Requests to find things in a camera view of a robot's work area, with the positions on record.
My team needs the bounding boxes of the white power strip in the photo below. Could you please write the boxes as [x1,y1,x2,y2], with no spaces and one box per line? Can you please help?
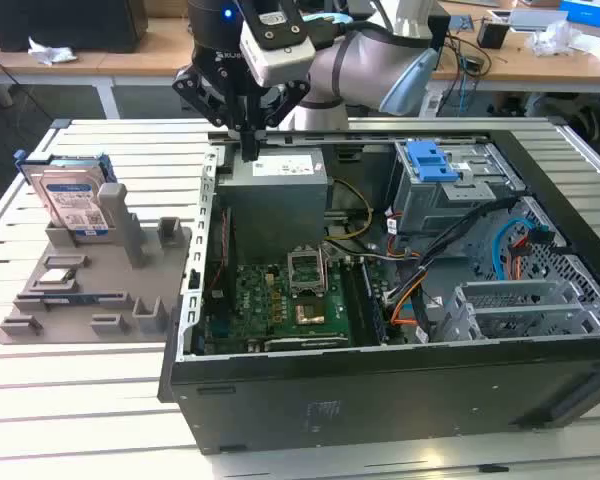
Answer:
[422,92,444,119]

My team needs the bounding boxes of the metal disk bay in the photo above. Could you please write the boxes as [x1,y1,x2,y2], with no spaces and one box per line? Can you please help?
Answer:
[429,277,600,344]

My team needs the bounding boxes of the black cable bundle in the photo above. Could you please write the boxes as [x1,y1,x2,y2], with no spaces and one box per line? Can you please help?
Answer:
[379,197,524,306]

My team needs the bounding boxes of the CPU socket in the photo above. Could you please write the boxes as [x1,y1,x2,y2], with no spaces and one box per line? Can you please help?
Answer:
[293,297,331,331]

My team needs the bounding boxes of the RAM stick in slot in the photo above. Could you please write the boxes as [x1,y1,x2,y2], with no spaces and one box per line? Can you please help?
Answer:
[360,259,385,345]

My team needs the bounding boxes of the coloured power wire black plug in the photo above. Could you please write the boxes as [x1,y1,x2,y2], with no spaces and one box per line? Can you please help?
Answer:
[507,227,569,284]

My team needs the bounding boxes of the blue plastic latch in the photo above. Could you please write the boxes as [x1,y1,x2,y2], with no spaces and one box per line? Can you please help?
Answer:
[407,141,474,184]

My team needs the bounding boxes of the metal drive cage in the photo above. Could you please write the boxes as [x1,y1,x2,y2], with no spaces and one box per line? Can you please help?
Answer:
[387,139,526,236]

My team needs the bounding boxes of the blue data wire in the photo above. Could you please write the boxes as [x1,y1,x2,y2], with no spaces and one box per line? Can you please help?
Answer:
[494,214,551,281]

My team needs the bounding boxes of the green motherboard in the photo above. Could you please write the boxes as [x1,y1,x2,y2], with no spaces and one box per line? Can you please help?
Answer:
[199,239,381,354]

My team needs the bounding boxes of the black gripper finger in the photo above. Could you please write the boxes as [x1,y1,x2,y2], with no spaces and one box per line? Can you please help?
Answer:
[172,66,254,162]
[252,78,312,162]

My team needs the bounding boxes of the yellow black wires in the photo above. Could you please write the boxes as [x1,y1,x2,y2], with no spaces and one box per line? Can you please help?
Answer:
[327,177,374,241]

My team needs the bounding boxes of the grey power supply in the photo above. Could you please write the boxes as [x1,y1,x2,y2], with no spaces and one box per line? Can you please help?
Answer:
[217,147,329,251]

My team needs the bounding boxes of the black RAM slot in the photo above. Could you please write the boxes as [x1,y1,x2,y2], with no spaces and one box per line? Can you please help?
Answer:
[340,257,366,347]

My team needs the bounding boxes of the grey parts rack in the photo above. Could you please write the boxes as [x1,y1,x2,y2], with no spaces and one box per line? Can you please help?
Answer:
[0,182,194,346]

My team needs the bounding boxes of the crumpled clear plastic bag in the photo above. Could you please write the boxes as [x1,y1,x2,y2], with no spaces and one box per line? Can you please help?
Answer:
[524,19,589,56]

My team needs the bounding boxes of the silver CPU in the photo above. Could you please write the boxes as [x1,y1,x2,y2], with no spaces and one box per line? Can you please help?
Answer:
[38,269,76,287]

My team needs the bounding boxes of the black PC case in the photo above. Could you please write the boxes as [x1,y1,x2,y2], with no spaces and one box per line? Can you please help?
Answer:
[157,128,600,456]

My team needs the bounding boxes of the blue RAM stick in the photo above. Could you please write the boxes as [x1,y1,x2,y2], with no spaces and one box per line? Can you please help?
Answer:
[17,292,99,307]

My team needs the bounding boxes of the blue cardboard box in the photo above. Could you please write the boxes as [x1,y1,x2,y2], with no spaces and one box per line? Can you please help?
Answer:
[559,0,600,25]

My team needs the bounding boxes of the metal socket cover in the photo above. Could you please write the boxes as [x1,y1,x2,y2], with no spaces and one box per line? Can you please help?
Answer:
[285,244,327,297]

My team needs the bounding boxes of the hard disk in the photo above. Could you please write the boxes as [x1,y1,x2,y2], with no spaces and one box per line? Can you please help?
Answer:
[13,149,119,236]

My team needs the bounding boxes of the large black box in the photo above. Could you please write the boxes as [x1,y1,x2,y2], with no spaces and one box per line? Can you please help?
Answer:
[0,0,149,54]

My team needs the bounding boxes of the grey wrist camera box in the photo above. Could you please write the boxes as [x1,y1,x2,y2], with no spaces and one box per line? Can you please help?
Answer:
[238,0,315,87]

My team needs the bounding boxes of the black computer tower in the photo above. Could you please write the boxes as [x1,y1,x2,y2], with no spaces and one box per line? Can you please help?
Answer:
[427,14,452,51]

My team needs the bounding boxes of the crumpled white paper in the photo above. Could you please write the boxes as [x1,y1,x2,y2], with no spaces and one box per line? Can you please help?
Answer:
[27,35,79,66]

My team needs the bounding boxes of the wooden desk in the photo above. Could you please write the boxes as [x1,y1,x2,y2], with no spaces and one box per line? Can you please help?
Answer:
[0,0,600,121]

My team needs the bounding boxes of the flat grey box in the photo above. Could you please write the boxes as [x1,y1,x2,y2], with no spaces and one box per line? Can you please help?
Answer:
[509,8,569,34]

